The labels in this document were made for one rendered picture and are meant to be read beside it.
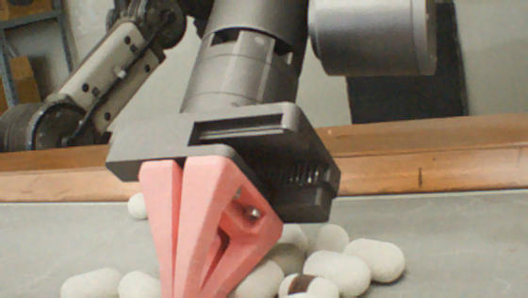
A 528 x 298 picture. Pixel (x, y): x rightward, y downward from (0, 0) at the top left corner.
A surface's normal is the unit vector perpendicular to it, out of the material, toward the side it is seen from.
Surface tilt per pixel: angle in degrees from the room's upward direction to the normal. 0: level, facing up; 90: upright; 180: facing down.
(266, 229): 103
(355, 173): 45
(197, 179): 62
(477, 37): 89
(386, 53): 120
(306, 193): 41
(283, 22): 68
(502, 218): 0
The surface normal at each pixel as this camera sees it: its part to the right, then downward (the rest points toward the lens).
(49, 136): 0.76, 0.00
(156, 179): -0.45, -0.19
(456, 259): -0.18, -0.96
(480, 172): -0.43, -0.47
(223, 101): -0.04, -0.52
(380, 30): -0.33, 0.28
